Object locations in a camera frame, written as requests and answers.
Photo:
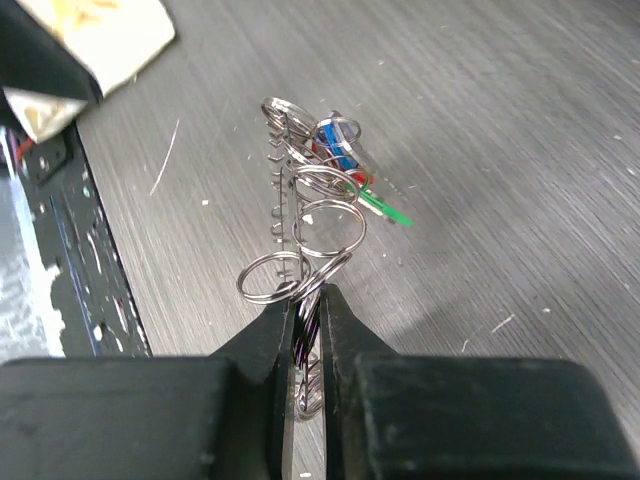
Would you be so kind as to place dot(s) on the cream white cloth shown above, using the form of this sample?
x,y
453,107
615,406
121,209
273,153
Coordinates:
x,y
113,40

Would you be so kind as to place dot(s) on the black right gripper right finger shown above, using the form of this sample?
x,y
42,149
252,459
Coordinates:
x,y
394,416

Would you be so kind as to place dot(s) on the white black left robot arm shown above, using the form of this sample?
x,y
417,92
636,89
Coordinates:
x,y
33,60

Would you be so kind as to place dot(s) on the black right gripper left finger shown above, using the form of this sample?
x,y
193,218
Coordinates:
x,y
222,416

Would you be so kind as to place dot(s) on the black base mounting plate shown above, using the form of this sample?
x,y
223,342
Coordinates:
x,y
64,291

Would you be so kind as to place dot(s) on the green key tag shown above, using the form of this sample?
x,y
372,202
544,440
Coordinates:
x,y
368,199

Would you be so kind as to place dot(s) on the blue key tag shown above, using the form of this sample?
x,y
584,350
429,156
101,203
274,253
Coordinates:
x,y
338,133

